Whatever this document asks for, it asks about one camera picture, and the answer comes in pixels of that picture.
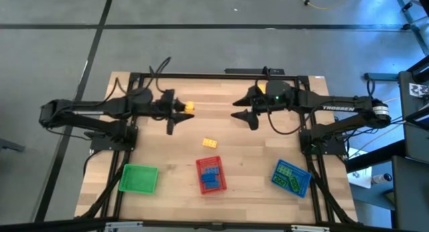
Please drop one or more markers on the green plastic slotted basket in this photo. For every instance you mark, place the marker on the green plastic slotted basket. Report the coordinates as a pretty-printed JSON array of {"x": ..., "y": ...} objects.
[{"x": 138, "y": 179}]

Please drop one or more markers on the red plastic slotted basket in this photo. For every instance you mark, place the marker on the red plastic slotted basket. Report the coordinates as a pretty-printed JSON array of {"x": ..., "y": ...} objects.
[{"x": 222, "y": 178}]

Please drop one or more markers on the white printed paper sheet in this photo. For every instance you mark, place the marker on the white printed paper sheet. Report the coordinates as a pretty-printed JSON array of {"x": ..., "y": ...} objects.
[{"x": 362, "y": 180}]

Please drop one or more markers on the grey furniture leg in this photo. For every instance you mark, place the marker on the grey furniture leg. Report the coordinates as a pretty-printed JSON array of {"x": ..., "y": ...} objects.
[{"x": 10, "y": 145}]

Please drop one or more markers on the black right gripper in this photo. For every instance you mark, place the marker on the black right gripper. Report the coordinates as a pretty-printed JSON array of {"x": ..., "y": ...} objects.
[{"x": 260, "y": 99}]

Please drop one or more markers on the black aluminium table frame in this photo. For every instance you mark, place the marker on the black aluminium table frame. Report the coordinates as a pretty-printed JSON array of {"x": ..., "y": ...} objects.
[{"x": 218, "y": 76}]

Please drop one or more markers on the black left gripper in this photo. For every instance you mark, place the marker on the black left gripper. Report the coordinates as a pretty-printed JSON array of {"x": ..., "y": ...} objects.
[{"x": 162, "y": 106}]

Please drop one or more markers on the black equipment rack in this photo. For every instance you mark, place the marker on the black equipment rack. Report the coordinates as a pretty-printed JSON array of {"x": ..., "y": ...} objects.
[{"x": 415, "y": 138}]

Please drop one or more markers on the silver metal bracket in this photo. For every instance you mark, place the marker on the silver metal bracket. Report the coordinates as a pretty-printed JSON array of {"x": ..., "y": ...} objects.
[
  {"x": 310, "y": 228},
  {"x": 124, "y": 227}
]

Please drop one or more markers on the grey metal bar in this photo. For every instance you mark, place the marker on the grey metal bar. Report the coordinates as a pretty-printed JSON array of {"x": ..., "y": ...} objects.
[{"x": 382, "y": 76}]

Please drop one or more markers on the white fiducial marker sheet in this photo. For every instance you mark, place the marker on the white fiducial marker sheet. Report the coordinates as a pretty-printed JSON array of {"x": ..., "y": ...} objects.
[{"x": 419, "y": 90}]

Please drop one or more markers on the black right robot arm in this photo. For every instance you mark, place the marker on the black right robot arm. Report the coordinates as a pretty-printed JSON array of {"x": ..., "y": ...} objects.
[{"x": 335, "y": 106}]

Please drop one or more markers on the silver bottle black cap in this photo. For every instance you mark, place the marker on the silver bottle black cap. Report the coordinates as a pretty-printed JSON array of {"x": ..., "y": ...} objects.
[{"x": 380, "y": 179}]

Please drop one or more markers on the dark grey cabinet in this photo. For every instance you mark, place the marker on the dark grey cabinet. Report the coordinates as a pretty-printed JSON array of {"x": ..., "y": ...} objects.
[{"x": 410, "y": 191}]

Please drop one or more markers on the black mounting bar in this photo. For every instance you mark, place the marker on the black mounting bar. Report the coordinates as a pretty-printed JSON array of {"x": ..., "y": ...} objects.
[{"x": 241, "y": 71}]

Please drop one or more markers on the blue plastic slotted basket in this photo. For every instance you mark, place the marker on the blue plastic slotted basket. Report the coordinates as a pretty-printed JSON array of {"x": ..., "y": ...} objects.
[{"x": 305, "y": 179}]

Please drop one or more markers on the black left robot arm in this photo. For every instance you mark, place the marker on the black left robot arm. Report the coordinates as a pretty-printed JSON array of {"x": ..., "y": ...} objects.
[{"x": 100, "y": 106}]

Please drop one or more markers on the grey metal frame rails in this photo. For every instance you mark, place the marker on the grey metal frame rails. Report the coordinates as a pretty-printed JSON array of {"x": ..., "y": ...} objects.
[{"x": 416, "y": 33}]

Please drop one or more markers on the black camera rig beam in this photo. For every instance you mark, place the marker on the black camera rig beam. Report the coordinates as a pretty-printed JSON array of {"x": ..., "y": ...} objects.
[{"x": 50, "y": 225}]

